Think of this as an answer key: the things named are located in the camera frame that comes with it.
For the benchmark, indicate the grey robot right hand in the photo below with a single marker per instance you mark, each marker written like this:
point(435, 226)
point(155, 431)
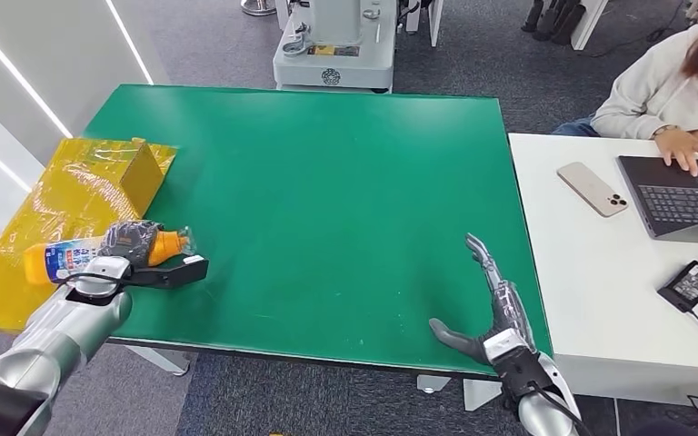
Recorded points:
point(508, 313)

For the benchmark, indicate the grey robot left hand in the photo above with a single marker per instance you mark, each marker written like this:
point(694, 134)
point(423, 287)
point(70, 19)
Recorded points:
point(129, 240)

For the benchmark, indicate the orange plastic bottle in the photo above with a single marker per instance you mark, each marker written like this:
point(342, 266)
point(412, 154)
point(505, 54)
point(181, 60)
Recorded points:
point(63, 262)

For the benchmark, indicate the white robot base machine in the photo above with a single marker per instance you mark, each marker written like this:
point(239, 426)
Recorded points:
point(334, 54)

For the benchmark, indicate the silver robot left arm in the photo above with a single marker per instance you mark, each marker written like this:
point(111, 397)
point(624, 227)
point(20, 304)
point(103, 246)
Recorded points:
point(54, 343)

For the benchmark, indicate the yellow taped cardboard box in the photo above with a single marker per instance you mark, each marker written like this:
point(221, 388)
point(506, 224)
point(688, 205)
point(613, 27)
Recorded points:
point(54, 204)

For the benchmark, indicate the large white table foot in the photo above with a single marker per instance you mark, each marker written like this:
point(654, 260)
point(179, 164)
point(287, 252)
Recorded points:
point(481, 394)

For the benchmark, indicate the small white table foot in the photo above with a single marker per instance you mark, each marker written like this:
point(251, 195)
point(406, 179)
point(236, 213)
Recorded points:
point(433, 384)

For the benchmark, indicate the white slanted table leg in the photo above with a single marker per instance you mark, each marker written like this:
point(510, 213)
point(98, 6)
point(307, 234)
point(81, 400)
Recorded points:
point(159, 360)

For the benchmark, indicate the beige smartphone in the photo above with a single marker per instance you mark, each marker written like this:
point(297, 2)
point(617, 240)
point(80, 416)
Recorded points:
point(591, 188)

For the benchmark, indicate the black power adapter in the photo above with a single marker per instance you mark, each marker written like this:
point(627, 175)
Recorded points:
point(689, 286)

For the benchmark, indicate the dark grey laptop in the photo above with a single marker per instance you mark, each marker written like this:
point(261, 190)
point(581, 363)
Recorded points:
point(680, 203)

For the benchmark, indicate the person's hand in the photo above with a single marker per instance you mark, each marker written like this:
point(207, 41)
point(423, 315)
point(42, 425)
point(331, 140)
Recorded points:
point(683, 149)

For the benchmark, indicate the chrome stand base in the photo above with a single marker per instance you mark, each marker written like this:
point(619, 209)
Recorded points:
point(259, 7)

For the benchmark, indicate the person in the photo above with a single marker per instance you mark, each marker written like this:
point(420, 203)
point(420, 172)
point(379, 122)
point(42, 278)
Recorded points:
point(662, 90)

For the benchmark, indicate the black boots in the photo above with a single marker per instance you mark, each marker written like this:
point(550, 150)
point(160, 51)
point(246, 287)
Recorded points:
point(551, 21)

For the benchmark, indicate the white desk side panel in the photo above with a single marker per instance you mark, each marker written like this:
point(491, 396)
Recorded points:
point(588, 24)

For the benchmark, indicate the white partition panel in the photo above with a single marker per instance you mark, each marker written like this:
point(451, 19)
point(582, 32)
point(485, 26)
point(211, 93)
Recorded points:
point(427, 18)

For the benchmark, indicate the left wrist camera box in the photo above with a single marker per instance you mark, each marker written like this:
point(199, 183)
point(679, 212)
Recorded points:
point(168, 274)

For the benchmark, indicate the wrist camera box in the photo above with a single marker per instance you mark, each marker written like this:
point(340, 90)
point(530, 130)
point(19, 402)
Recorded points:
point(520, 367)
point(168, 274)

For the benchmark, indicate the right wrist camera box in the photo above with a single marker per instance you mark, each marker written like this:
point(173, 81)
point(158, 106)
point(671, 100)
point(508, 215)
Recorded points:
point(520, 367)

